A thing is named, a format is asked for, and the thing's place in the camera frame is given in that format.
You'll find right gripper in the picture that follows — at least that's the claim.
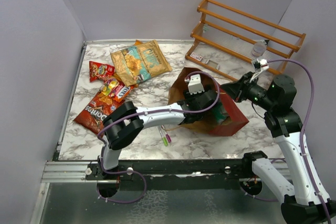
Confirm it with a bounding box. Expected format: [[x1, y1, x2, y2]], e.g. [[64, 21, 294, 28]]
[[221, 71, 276, 110]]

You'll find red brown paper bag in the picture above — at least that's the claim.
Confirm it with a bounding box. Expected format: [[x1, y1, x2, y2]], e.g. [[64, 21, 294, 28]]
[[168, 67, 249, 136]]

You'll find teal white snack bag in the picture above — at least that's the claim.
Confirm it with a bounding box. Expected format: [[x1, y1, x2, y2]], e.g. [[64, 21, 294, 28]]
[[211, 103, 229, 124]]

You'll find gold foil snack bag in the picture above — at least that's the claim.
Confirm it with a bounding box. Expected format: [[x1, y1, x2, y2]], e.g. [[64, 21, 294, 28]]
[[111, 40, 172, 86]]

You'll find yellow kettle chips bag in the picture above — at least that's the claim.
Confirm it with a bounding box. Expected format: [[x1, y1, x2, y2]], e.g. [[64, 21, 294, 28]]
[[134, 40, 142, 46]]

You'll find colourful orange candy bag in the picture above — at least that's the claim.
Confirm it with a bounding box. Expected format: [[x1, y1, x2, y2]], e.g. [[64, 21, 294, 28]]
[[100, 77, 134, 103]]

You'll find red cheez-it snack bag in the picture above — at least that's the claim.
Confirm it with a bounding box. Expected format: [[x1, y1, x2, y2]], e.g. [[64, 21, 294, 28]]
[[89, 61, 115, 82]]

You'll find red doritos chip bag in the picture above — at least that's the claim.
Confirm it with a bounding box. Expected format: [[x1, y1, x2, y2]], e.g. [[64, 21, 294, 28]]
[[74, 91, 123, 134]]

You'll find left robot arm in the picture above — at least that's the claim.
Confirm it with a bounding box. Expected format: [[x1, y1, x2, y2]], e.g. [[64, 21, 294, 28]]
[[97, 90, 219, 179]]

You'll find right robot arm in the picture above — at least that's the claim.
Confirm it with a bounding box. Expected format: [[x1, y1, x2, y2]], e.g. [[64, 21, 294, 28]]
[[221, 72, 335, 223]]

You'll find open small cardboard box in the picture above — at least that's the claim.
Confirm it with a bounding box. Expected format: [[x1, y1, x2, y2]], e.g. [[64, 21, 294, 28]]
[[205, 59, 220, 70]]

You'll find clear plastic cup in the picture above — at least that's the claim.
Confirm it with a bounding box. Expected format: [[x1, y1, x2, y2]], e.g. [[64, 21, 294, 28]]
[[251, 41, 267, 58]]

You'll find wooden shelf rack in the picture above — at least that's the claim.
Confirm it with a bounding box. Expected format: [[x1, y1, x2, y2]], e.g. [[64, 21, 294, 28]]
[[185, 0, 306, 80]]

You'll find red white small box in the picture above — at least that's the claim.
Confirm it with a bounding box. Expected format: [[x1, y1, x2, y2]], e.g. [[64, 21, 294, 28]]
[[190, 52, 203, 61]]

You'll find purple cap marker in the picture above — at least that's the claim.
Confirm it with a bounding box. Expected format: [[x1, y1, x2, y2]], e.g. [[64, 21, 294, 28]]
[[161, 126, 171, 143]]

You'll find green cap marker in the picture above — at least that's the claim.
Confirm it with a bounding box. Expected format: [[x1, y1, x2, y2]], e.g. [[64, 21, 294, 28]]
[[157, 126, 168, 146]]

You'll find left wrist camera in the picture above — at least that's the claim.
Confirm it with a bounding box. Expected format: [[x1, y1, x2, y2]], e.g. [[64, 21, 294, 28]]
[[184, 74, 204, 95]]

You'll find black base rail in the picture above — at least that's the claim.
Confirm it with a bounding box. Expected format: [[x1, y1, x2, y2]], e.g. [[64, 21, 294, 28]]
[[52, 153, 279, 190]]

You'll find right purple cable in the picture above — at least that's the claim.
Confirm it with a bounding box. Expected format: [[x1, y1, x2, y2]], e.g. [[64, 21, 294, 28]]
[[240, 59, 333, 224]]

